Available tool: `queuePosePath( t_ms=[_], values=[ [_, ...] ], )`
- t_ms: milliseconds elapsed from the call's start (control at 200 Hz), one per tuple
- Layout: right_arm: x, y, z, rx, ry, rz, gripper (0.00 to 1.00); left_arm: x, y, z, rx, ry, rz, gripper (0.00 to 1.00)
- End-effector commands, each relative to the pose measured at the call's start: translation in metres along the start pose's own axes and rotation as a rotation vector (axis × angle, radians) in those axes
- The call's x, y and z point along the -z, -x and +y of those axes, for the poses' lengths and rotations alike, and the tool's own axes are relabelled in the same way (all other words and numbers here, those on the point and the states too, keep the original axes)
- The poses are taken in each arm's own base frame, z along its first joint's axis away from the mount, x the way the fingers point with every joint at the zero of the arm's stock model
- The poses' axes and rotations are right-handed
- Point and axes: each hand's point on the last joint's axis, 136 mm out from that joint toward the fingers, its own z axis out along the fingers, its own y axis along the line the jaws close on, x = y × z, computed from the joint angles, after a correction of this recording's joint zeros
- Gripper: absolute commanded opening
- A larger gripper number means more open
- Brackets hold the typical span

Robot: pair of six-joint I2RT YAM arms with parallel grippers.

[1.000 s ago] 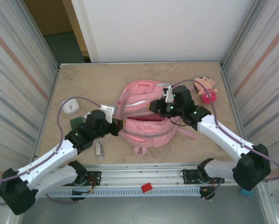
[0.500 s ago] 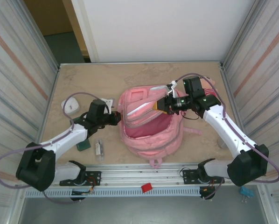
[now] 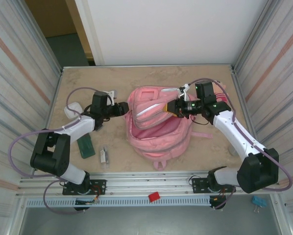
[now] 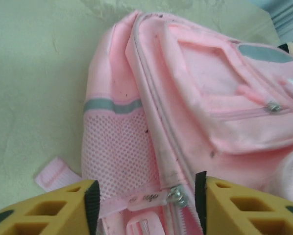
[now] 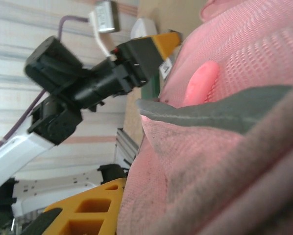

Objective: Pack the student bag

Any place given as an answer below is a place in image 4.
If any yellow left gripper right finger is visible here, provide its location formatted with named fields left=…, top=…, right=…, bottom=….
left=194, top=170, right=293, bottom=235

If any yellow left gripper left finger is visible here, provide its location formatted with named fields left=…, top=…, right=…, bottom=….
left=0, top=179, right=101, bottom=235

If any pink school backpack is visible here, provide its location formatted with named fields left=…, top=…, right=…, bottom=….
left=33, top=9, right=293, bottom=235

